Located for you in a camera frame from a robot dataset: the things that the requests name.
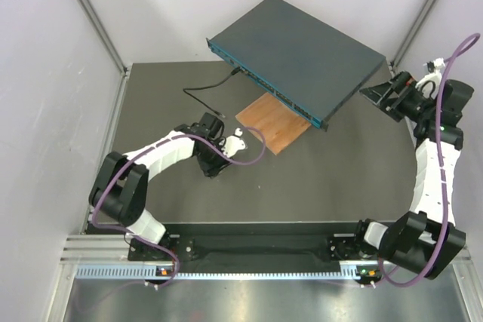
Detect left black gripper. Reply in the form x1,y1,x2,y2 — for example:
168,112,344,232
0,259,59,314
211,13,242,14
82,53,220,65
196,138,233,177

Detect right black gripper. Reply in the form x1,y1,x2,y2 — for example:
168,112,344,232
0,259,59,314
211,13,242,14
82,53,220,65
359,71,436,123

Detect black ethernet cable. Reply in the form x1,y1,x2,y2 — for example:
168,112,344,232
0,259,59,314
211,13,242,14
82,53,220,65
182,66,242,117

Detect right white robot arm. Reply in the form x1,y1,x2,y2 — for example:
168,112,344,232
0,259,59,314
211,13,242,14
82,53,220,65
352,72,474,280

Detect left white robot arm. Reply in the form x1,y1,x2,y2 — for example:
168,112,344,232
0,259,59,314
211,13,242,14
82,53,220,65
88,112,246,259

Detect wooden board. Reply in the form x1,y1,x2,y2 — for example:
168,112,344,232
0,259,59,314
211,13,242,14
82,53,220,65
235,93,311,155

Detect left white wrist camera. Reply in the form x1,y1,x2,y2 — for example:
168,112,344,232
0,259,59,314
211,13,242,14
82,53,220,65
221,127,248,158

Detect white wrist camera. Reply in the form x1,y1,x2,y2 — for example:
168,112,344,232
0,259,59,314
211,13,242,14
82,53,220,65
221,127,248,158
416,57,447,90

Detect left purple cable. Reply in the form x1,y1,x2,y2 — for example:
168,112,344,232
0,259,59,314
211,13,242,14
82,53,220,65
91,124,266,287

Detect purple cable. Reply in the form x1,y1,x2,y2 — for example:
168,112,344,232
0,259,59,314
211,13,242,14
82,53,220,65
373,32,481,288
91,124,266,287

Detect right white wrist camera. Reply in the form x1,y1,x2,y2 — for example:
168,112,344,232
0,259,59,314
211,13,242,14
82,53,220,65
416,57,447,90

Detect blue network switch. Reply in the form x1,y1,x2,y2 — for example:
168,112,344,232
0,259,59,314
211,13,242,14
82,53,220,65
207,0,386,130

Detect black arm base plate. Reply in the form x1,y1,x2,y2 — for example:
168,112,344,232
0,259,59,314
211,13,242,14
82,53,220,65
128,222,377,275

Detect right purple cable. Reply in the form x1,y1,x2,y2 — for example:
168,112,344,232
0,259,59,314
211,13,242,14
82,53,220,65
373,32,481,288

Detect slotted cable duct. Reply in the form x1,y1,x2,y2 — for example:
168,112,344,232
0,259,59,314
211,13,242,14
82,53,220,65
75,264,380,281

